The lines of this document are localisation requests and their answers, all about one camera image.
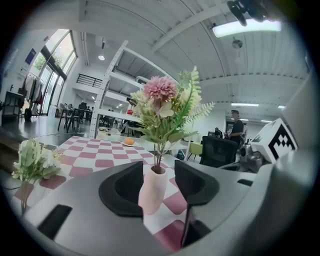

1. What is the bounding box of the white metal shelf rack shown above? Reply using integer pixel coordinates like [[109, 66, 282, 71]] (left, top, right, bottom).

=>
[[89, 39, 191, 161]]

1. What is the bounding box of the pink vase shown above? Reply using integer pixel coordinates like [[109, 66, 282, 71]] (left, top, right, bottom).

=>
[[138, 164, 169, 215]]

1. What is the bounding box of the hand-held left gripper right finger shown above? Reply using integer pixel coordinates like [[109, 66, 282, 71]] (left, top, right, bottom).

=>
[[174, 159, 258, 248]]

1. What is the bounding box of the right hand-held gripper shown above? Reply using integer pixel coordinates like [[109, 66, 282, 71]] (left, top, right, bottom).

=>
[[238, 117, 300, 173]]

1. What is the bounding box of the red white checkered tablecloth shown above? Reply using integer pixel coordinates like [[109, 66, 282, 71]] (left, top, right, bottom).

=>
[[13, 136, 198, 252]]

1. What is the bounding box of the clothes rack with garments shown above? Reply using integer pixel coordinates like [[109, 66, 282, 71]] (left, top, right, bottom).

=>
[[21, 72, 45, 119]]

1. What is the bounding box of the pink flower bouquet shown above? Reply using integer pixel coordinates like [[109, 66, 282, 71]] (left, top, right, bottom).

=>
[[129, 66, 216, 173]]

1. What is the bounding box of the long black table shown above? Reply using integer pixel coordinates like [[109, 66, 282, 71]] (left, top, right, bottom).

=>
[[57, 102, 94, 133]]

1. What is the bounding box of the long ceiling light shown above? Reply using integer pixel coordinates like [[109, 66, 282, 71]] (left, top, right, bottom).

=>
[[211, 19, 283, 38]]

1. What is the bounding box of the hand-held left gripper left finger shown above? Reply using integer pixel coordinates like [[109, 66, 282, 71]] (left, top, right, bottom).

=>
[[23, 160, 172, 256]]

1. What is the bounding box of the black balcony railing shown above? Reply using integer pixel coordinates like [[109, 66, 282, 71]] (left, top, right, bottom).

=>
[[76, 73, 104, 88]]

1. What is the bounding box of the white flower bouquet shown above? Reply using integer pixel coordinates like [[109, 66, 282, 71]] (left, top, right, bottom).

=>
[[11, 138, 63, 216]]

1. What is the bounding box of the black cantilever office chair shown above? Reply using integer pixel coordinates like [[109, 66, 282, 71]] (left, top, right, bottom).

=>
[[199, 135, 240, 168]]

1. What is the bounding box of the white storage basket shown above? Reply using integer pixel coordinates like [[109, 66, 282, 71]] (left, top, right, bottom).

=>
[[96, 126, 122, 140]]

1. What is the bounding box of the large glass window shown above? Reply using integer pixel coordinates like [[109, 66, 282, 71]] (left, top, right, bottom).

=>
[[32, 28, 78, 116]]

